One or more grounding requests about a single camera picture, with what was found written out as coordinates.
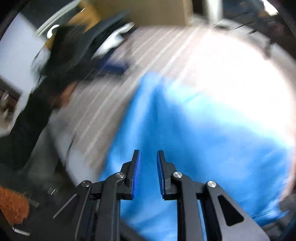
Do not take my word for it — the checkered bed cover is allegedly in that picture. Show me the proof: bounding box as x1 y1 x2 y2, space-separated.
50 26 295 178

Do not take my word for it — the black storage bag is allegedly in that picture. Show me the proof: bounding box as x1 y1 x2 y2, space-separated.
40 11 128 80

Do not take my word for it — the wooden cabinet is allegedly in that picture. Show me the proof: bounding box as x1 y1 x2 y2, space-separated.
92 0 193 27

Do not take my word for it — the blue garment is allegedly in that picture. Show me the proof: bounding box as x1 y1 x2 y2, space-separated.
100 72 295 240

